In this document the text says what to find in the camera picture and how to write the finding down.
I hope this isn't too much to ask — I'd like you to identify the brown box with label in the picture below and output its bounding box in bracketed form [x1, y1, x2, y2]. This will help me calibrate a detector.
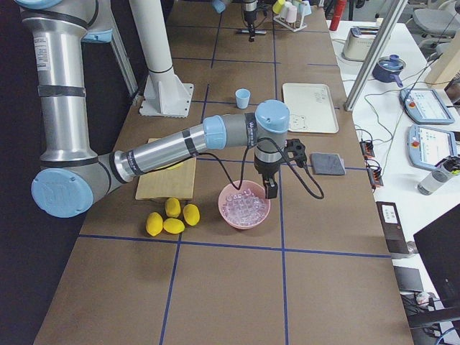
[376, 201, 412, 259]

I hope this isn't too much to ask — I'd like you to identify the pink bowl of ice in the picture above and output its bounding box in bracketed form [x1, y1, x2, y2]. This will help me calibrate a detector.
[218, 180, 271, 230]

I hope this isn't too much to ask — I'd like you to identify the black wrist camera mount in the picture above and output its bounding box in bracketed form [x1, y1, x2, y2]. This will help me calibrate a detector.
[283, 137, 325, 201]

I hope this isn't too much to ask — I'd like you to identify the black monitor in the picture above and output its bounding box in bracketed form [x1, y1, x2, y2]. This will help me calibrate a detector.
[408, 206, 459, 328]

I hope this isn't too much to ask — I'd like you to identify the yellow cup on rack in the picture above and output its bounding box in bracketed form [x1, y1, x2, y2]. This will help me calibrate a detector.
[272, 0, 285, 14]

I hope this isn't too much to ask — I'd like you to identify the steel muddler black tip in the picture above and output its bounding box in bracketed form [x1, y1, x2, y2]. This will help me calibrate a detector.
[236, 29, 267, 35]

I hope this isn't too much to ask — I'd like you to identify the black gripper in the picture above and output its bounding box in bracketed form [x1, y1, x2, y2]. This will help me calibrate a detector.
[254, 160, 280, 199]

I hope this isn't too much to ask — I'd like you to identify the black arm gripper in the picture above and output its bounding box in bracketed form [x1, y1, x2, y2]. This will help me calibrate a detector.
[243, 10, 256, 42]

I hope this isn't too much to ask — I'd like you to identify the white wire cup rack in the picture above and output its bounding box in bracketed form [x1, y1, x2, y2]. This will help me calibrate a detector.
[273, 15, 308, 32]

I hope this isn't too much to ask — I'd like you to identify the red bottle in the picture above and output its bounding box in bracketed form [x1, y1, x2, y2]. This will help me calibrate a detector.
[329, 0, 344, 31]

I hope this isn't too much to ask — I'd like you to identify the pink cup on rack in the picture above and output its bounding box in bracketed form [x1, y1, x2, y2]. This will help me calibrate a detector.
[280, 3, 298, 24]

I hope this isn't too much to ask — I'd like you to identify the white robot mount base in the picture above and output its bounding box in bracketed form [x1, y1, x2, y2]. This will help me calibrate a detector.
[139, 72, 194, 118]

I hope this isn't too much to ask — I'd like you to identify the whole yellow lemon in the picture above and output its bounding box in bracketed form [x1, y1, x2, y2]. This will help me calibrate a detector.
[145, 212, 163, 236]
[165, 198, 181, 218]
[163, 218, 185, 234]
[183, 203, 201, 226]

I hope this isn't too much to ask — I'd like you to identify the aluminium frame post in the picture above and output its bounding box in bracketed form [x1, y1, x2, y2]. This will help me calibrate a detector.
[344, 0, 408, 111]

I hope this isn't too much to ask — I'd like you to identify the white bear serving tray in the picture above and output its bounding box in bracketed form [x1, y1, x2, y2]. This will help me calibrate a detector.
[282, 83, 339, 134]

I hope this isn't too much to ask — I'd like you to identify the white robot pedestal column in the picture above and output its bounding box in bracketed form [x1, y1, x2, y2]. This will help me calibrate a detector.
[129, 0, 173, 73]

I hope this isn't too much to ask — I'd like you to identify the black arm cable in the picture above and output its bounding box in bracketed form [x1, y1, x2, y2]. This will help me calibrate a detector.
[195, 138, 288, 191]

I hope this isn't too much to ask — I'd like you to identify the blue pot with lid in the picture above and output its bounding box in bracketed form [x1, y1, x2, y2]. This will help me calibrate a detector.
[372, 54, 406, 88]

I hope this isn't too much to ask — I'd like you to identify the cream toaster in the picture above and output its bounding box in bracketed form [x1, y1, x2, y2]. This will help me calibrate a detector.
[342, 26, 379, 62]

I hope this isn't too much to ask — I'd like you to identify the blue teach pendant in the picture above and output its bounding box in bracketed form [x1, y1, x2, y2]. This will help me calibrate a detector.
[408, 124, 457, 170]
[400, 88, 455, 125]

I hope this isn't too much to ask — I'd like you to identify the grey folded cloth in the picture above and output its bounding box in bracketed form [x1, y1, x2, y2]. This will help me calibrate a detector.
[310, 152, 346, 176]

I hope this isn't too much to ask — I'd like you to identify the wooden cutting board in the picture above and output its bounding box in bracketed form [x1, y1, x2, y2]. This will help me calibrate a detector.
[135, 158, 196, 200]

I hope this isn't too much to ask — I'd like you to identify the clear water bottle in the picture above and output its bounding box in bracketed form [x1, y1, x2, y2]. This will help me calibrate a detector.
[417, 156, 459, 196]

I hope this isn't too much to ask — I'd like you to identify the light blue plastic cup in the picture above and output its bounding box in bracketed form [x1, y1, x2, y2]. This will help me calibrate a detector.
[235, 88, 251, 109]

